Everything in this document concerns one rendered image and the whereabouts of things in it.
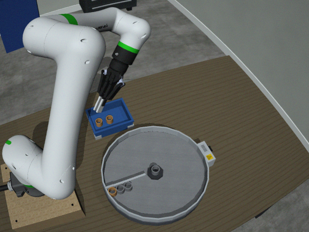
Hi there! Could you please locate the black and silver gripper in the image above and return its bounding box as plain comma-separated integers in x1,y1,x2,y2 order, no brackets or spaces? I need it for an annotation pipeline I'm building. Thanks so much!
93,59,129,113

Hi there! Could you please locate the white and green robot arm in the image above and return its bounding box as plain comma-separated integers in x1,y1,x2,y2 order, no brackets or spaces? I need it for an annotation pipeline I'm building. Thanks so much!
0,7,151,200

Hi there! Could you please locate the blue square tray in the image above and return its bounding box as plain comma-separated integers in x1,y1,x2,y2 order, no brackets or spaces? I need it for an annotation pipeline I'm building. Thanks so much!
86,98,134,140

